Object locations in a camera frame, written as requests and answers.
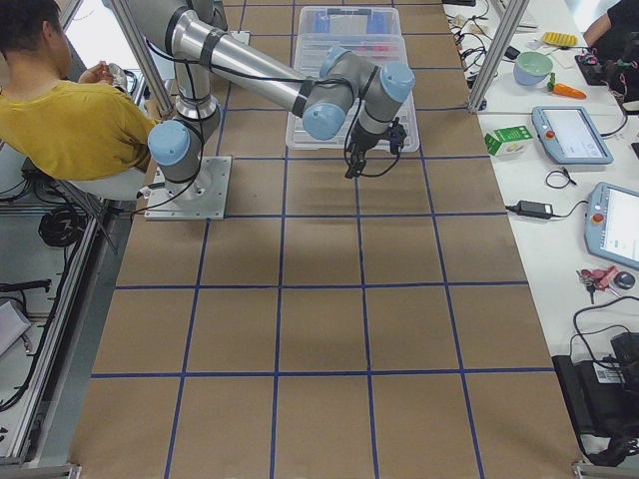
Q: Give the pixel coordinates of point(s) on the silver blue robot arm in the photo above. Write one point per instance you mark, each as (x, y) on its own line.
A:
(194, 36)

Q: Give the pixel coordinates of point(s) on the clear plastic storage box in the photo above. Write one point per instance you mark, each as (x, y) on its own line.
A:
(324, 27)

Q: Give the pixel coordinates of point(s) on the upper teach pendant tablet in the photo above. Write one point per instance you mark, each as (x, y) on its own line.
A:
(569, 137)

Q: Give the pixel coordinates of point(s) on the toy carrot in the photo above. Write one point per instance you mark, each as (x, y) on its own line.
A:
(564, 90)

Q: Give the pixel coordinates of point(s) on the lower teach pendant tablet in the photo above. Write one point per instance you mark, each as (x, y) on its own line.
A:
(611, 225)

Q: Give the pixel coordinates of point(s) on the teach pendant tablet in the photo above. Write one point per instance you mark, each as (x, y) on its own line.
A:
(611, 225)
(569, 137)

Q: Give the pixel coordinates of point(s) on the green white carton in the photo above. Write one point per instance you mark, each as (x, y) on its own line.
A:
(507, 141)

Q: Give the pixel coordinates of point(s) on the person in yellow shirt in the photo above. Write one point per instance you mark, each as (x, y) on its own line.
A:
(81, 130)

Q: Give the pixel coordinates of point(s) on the black power adapter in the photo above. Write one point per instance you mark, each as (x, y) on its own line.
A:
(535, 210)

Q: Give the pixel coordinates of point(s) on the aluminium frame post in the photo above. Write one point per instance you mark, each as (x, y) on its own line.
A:
(503, 35)

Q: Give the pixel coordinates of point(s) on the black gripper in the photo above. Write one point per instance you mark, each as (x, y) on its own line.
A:
(360, 144)

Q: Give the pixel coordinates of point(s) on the yellow corn toy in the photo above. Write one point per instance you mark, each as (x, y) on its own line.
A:
(560, 40)

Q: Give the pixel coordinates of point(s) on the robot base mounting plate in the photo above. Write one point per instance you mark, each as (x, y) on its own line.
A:
(204, 199)

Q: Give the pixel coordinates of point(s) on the green and blue bowl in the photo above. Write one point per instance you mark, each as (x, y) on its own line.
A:
(531, 68)

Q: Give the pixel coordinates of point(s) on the clear plastic box lid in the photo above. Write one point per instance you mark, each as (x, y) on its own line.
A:
(297, 138)

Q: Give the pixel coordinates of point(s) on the red block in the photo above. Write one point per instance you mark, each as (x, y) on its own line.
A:
(377, 49)

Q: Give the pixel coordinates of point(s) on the black laptop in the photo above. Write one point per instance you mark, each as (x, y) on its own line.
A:
(602, 398)

